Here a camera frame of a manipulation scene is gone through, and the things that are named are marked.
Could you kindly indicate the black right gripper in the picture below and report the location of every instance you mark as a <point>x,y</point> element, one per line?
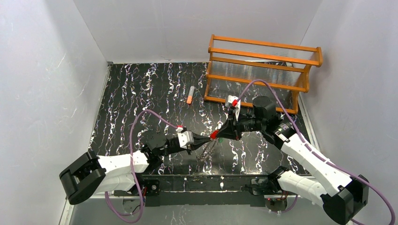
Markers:
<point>235,128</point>

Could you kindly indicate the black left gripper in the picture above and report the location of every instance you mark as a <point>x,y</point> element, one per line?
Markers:
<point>175,145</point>

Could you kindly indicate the red key tag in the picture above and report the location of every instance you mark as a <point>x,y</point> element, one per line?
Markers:
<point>214,134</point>

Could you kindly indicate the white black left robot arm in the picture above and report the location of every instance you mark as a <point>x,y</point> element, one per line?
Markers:
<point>90,174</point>

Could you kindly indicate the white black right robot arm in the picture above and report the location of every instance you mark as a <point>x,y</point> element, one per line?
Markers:
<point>340,195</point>

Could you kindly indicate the grey orange marker pen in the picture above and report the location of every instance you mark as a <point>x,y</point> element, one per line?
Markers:
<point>190,95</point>

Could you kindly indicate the orange wooden two-tier shelf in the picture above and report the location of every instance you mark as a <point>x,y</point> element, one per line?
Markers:
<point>235,62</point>

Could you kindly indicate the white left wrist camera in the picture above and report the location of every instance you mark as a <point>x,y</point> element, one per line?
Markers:
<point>185,137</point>

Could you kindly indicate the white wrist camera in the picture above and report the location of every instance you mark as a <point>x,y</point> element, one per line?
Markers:
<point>234,103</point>
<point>185,137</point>

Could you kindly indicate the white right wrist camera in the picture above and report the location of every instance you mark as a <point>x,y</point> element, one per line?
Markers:
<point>234,103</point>

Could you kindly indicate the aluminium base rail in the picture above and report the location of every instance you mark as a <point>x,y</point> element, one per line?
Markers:
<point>201,200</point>

